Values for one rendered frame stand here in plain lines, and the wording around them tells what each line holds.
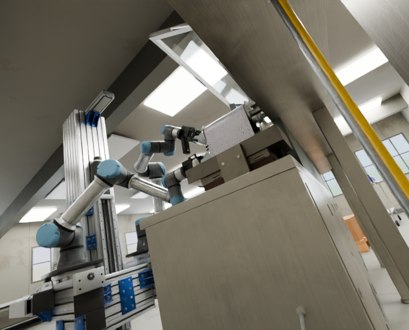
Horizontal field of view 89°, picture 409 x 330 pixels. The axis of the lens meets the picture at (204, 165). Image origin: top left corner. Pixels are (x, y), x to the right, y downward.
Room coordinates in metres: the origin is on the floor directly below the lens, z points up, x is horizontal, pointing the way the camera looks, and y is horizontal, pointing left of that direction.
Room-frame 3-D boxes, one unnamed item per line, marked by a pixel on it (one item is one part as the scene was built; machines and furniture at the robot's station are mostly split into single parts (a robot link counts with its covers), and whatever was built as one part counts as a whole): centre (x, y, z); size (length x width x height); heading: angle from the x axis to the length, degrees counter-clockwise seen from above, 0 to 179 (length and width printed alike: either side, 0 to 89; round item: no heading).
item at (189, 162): (1.03, 0.06, 1.12); 0.12 x 0.08 x 0.09; 62
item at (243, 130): (0.92, -0.15, 1.12); 0.23 x 0.01 x 0.18; 62
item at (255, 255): (1.83, -0.56, 0.43); 2.52 x 0.64 x 0.86; 152
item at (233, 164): (0.70, -0.10, 0.96); 0.10 x 0.03 x 0.11; 62
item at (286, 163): (1.84, -0.55, 0.88); 2.52 x 0.66 x 0.04; 152
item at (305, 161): (1.81, -0.89, 1.02); 2.24 x 0.04 x 0.24; 152
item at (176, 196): (1.12, 0.20, 1.01); 0.11 x 0.08 x 0.11; 5
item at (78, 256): (1.18, 0.85, 0.87); 0.15 x 0.15 x 0.10
